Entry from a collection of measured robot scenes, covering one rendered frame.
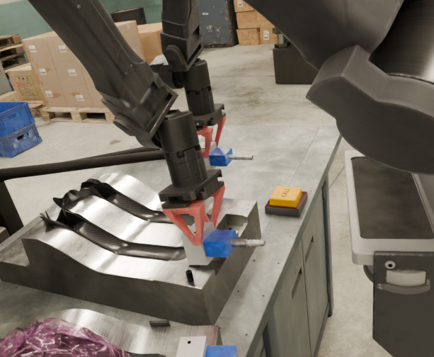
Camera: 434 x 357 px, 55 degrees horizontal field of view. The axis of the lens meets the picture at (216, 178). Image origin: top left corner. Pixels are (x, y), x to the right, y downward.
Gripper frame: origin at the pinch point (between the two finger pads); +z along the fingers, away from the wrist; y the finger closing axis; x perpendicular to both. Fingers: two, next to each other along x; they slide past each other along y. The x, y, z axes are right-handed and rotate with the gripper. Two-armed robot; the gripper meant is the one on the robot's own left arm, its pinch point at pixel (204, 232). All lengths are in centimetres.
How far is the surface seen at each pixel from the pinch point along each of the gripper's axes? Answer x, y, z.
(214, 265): -0.9, -2.0, 7.3
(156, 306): -9.2, 5.8, 10.7
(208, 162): -11.0, -25.8, -4.7
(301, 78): -92, -407, 16
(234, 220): -1.4, -13.8, 4.3
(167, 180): -34, -41, 3
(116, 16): -422, -553, -129
